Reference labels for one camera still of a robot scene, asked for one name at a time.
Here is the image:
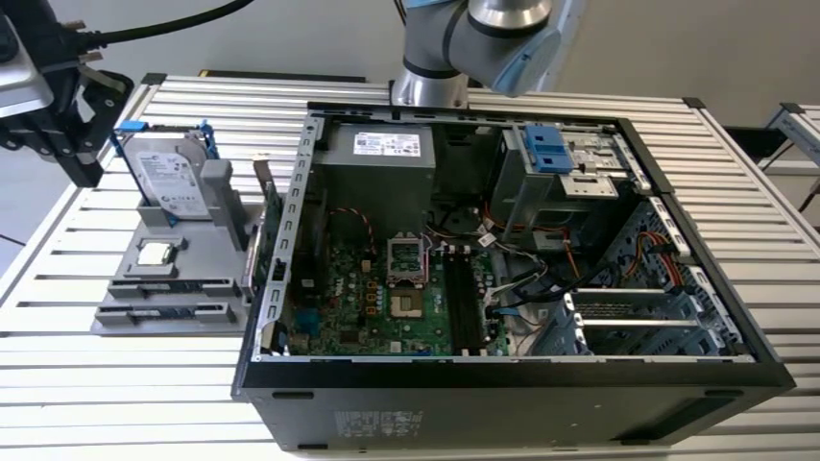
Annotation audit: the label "hard disk in blue carrier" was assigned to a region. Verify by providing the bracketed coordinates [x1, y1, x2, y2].
[109, 118, 222, 227]

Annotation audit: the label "silver CPU chip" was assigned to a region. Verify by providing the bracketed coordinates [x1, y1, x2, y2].
[130, 241, 175, 267]

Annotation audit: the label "grey parts rack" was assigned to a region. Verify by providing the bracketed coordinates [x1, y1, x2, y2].
[87, 159, 267, 337]

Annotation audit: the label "black strip yellow tip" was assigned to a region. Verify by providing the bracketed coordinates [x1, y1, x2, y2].
[197, 69, 367, 84]

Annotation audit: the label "green graphics card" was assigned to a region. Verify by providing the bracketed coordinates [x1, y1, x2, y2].
[242, 152, 286, 302]

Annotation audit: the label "black case fan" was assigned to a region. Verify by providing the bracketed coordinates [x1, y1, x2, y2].
[297, 187, 333, 289]

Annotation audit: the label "grey power supply unit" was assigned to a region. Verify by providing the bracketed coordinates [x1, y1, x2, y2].
[317, 123, 438, 231]

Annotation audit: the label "CPU socket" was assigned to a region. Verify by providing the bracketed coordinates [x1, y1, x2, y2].
[387, 286, 429, 322]

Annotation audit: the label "black round case speaker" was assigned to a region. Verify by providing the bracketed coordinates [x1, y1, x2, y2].
[443, 206, 481, 234]

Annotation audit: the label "green motherboard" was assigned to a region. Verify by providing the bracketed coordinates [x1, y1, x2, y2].
[279, 230, 513, 357]

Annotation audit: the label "blue plastic drive latch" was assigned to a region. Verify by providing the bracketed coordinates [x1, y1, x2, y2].
[521, 125, 571, 175]

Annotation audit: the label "grey metal drive cage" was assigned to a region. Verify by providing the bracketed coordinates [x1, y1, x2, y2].
[489, 122, 641, 241]

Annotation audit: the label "black open PC case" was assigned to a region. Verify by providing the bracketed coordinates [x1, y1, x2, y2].
[229, 100, 797, 453]

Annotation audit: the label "grey metal disk bay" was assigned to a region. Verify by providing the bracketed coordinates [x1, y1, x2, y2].
[562, 286, 729, 357]

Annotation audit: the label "thick black camera cable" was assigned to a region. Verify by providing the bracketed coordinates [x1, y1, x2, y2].
[75, 0, 257, 49]

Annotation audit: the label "twisted multicoloured fan wire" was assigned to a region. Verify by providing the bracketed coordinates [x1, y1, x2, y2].
[326, 206, 379, 256]

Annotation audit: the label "metal socket cover frame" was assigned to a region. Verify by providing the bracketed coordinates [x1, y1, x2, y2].
[385, 230, 429, 287]

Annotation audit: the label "power wire bundle white tags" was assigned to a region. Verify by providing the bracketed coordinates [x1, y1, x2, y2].
[421, 199, 513, 251]

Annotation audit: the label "black data cables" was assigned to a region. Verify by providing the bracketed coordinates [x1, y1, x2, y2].
[491, 256, 619, 308]

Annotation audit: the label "orange red power wires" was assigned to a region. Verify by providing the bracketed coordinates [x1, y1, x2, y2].
[630, 230, 685, 295]

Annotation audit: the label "small aluminium frame table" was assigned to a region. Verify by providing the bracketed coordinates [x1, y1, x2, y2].
[757, 101, 820, 177]

